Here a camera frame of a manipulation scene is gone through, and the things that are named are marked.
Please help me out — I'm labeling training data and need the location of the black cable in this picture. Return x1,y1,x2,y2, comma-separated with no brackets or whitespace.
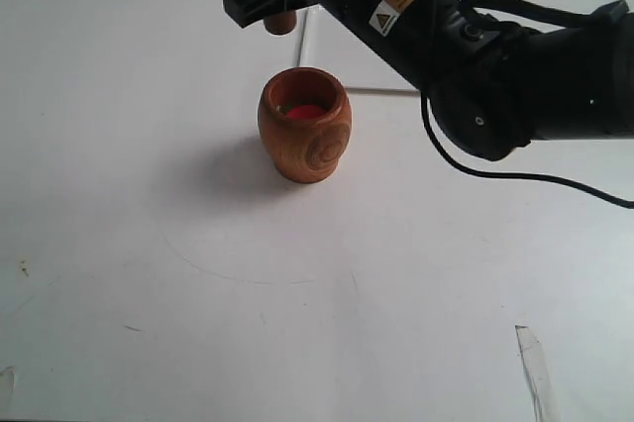
419,0,634,210

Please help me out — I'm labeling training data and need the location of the white rectangular tray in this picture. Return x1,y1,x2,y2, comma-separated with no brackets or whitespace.
296,6,417,96

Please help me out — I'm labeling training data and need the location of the clear tape strip right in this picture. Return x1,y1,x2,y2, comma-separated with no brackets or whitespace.
515,325,561,422

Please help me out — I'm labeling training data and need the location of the dark wooden pestle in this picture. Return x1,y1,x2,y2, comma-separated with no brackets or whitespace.
264,11,297,36

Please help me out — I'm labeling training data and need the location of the red object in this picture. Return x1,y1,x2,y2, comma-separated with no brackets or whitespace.
286,104,327,120

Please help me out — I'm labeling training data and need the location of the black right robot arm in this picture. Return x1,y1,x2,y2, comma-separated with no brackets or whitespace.
223,0,633,161

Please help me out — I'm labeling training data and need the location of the wooden mortar cup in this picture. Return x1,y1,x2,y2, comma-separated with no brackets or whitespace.
258,67,353,184

